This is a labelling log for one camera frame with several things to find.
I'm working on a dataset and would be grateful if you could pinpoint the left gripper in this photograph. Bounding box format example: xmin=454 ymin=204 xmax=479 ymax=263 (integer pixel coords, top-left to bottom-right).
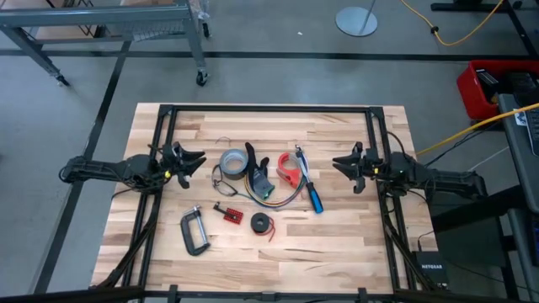
xmin=162 ymin=141 xmax=208 ymax=189

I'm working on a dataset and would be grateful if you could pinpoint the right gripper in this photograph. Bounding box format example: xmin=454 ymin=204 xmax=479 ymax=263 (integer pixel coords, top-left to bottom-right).
xmin=331 ymin=141 xmax=384 ymax=195

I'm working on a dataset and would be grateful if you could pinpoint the black C-clamp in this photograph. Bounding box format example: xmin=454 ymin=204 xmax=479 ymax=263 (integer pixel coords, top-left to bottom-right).
xmin=179 ymin=205 xmax=211 ymax=258

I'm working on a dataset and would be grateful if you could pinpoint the black cable spool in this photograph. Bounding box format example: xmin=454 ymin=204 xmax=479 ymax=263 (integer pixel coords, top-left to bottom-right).
xmin=249 ymin=212 xmax=270 ymax=235

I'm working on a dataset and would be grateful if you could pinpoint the red tape dispenser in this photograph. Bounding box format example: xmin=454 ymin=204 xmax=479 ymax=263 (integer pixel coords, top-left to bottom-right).
xmin=276 ymin=151 xmax=305 ymax=190

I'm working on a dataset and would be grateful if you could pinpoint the small red circuit board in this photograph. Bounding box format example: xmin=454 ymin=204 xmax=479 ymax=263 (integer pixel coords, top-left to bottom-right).
xmin=222 ymin=207 xmax=244 ymax=226

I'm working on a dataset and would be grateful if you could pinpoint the red plastic bin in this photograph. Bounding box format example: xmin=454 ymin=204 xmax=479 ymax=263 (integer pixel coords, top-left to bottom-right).
xmin=456 ymin=59 xmax=539 ymax=121

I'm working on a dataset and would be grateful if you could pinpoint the black device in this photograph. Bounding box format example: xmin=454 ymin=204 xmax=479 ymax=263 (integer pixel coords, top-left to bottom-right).
xmin=474 ymin=67 xmax=500 ymax=103
xmin=504 ymin=70 xmax=539 ymax=107

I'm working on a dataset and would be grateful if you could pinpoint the grey steel wood-top workbench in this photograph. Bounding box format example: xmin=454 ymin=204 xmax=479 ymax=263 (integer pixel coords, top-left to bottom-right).
xmin=0 ymin=0 xmax=211 ymax=88

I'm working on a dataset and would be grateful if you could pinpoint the grey desk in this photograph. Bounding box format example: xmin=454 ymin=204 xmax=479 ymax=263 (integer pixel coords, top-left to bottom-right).
xmin=496 ymin=93 xmax=539 ymax=303

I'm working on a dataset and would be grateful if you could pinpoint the dark keyboard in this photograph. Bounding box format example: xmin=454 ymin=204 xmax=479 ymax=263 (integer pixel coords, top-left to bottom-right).
xmin=525 ymin=108 xmax=539 ymax=157

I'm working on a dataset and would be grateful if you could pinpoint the black desk foot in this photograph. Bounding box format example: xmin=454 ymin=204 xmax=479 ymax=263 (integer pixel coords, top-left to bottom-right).
xmin=430 ymin=0 xmax=523 ymax=13

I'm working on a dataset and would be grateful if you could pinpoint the grey duct tape roll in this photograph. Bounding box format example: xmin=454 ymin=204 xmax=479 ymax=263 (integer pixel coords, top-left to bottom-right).
xmin=219 ymin=147 xmax=250 ymax=182

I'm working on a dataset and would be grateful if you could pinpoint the blue-handled screwdriver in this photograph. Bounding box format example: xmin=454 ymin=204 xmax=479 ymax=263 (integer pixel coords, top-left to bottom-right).
xmin=294 ymin=144 xmax=325 ymax=215

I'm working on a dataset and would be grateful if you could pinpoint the rainbow ribbon cable loop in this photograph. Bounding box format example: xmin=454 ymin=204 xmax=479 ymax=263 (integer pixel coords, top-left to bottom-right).
xmin=210 ymin=163 xmax=309 ymax=209

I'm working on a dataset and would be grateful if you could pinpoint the black aluminium table frame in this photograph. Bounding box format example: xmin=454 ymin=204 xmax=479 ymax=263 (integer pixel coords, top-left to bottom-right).
xmin=0 ymin=104 xmax=539 ymax=303

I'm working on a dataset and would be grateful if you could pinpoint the black Netgear switch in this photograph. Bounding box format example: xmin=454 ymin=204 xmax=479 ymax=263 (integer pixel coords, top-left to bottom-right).
xmin=411 ymin=250 xmax=450 ymax=286

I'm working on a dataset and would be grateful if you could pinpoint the thin white cable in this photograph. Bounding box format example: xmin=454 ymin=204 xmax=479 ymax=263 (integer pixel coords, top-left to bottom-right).
xmin=467 ymin=145 xmax=511 ymax=173

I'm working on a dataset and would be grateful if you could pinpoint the yellow extension cord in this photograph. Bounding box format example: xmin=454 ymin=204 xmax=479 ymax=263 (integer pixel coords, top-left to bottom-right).
xmin=398 ymin=0 xmax=505 ymax=47

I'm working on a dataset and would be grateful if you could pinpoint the yellow hanging power cord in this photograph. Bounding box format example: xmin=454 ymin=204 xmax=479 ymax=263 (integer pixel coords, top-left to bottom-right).
xmin=415 ymin=102 xmax=539 ymax=157

